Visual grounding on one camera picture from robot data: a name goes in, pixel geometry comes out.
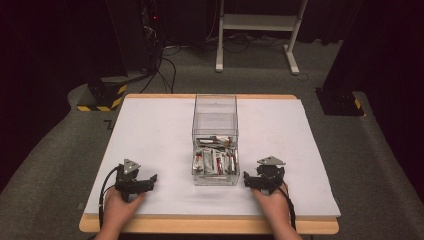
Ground black floor cables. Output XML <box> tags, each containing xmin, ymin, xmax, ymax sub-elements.
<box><xmin>139</xmin><ymin>44</ymin><xmax>184</xmax><ymax>95</ymax></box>

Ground wooden table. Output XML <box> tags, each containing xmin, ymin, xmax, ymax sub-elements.
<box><xmin>78</xmin><ymin>93</ymin><xmax>341</xmax><ymax>236</ymax></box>

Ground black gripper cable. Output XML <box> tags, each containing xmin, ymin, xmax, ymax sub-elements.
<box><xmin>277</xmin><ymin>181</ymin><xmax>298</xmax><ymax>232</ymax></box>
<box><xmin>98</xmin><ymin>165</ymin><xmax>125</xmax><ymax>230</ymax></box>

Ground dark equipment rack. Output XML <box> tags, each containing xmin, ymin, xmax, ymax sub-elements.
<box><xmin>138</xmin><ymin>0</ymin><xmax>165</xmax><ymax>73</ymax></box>

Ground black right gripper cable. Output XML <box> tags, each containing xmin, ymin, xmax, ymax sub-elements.
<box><xmin>277</xmin><ymin>181</ymin><xmax>298</xmax><ymax>232</ymax></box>

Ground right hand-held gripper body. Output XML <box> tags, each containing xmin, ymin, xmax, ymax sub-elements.
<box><xmin>253</xmin><ymin>155</ymin><xmax>287</xmax><ymax>196</ymax></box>

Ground person's right hand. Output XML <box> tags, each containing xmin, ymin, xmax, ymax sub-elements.
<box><xmin>250</xmin><ymin>182</ymin><xmax>290</xmax><ymax>228</ymax></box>

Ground white table mat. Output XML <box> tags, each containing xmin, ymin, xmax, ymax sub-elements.
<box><xmin>83</xmin><ymin>97</ymin><xmax>342</xmax><ymax>220</ymax></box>

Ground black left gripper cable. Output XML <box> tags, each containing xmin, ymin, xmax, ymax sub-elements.
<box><xmin>98</xmin><ymin>165</ymin><xmax>125</xmax><ymax>230</ymax></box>

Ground black stand with striped base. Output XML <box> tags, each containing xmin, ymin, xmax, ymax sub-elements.
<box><xmin>76</xmin><ymin>0</ymin><xmax>129</xmax><ymax>113</ymax></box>

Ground person's left hand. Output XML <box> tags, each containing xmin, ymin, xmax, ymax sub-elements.
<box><xmin>103</xmin><ymin>187</ymin><xmax>148</xmax><ymax>229</ymax></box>

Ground black stand base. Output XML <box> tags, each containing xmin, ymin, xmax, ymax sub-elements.
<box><xmin>314</xmin><ymin>86</ymin><xmax>366</xmax><ymax>117</ymax></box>

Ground clear plastic box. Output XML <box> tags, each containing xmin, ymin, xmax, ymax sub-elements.
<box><xmin>191</xmin><ymin>93</ymin><xmax>241</xmax><ymax>187</ymax></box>

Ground dark curtain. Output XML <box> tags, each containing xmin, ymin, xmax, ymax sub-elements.
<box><xmin>321</xmin><ymin>0</ymin><xmax>424</xmax><ymax>201</ymax></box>
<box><xmin>0</xmin><ymin>0</ymin><xmax>111</xmax><ymax>194</ymax></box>

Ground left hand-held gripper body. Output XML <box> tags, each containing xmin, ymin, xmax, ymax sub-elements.
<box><xmin>114</xmin><ymin>158</ymin><xmax>150</xmax><ymax>202</ymax></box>

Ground white metal stand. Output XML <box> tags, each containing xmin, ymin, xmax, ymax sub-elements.
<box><xmin>215</xmin><ymin>0</ymin><xmax>310</xmax><ymax>76</ymax></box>

